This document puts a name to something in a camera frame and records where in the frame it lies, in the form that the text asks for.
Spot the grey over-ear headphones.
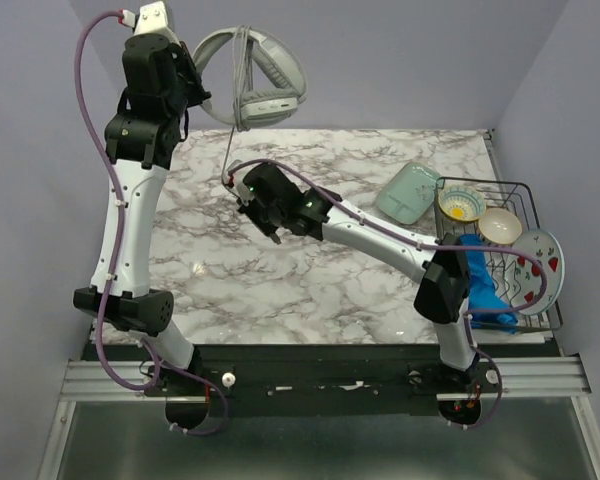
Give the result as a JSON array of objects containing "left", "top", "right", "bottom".
[{"left": 193, "top": 25, "right": 308, "bottom": 131}]

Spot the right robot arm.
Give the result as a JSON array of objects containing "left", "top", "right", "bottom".
[{"left": 225, "top": 160, "right": 478, "bottom": 392}]

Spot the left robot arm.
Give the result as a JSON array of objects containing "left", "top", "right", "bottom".
[{"left": 73, "top": 33, "right": 210, "bottom": 395}]

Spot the teal divided tray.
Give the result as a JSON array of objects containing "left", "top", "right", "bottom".
[{"left": 374, "top": 162, "right": 441, "bottom": 225}]

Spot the yellow blue patterned bowl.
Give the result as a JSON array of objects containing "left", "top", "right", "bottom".
[{"left": 437, "top": 185, "right": 487, "bottom": 223}]

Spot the cream bowl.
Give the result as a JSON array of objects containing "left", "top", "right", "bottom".
[{"left": 478, "top": 207, "right": 523, "bottom": 245}]

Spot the blue cloth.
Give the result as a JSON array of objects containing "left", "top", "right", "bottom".
[{"left": 466, "top": 251, "right": 517, "bottom": 334}]

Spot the strawberry pattern plate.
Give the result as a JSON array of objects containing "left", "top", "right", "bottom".
[{"left": 504, "top": 229, "right": 565, "bottom": 316}]

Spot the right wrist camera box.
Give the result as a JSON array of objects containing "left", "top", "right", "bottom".
[{"left": 223, "top": 160, "right": 254, "bottom": 205}]

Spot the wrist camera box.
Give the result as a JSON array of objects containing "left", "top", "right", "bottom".
[
  {"left": 133, "top": 1, "right": 178, "bottom": 43},
  {"left": 223, "top": 160, "right": 254, "bottom": 205}
]

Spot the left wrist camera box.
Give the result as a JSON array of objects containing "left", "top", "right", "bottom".
[{"left": 133, "top": 1, "right": 178, "bottom": 43}]

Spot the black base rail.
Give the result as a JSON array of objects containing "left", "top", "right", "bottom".
[{"left": 82, "top": 342, "right": 501, "bottom": 419}]

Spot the black wire dish rack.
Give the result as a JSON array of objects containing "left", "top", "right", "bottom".
[{"left": 434, "top": 176, "right": 564, "bottom": 334}]

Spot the aluminium frame rail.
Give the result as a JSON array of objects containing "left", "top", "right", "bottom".
[{"left": 60, "top": 357, "right": 591, "bottom": 402}]

